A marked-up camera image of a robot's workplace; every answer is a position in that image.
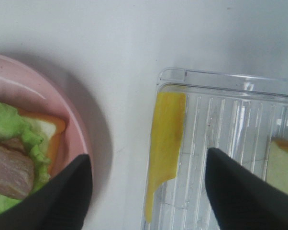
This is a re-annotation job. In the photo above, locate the bread slice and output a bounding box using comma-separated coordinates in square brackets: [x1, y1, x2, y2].
[266, 138, 288, 194]
[17, 108, 66, 175]

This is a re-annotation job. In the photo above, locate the pink round plate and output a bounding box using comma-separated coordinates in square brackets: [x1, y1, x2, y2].
[0, 55, 90, 178]

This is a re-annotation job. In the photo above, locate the green lettuce leaf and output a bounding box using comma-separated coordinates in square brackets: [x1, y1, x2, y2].
[0, 102, 51, 214]

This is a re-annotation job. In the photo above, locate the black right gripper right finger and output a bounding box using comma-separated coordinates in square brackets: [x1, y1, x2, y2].
[205, 148, 288, 230]

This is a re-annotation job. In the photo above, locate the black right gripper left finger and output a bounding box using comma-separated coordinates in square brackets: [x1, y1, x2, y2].
[0, 154, 93, 230]

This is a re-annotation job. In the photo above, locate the yellow cheese slice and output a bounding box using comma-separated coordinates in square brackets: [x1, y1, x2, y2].
[144, 92, 187, 223]

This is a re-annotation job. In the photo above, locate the bacon strip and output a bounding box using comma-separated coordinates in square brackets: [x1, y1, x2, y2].
[0, 138, 34, 199]

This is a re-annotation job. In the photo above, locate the clear right plastic tray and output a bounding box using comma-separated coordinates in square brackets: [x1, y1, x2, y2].
[142, 68, 288, 230]

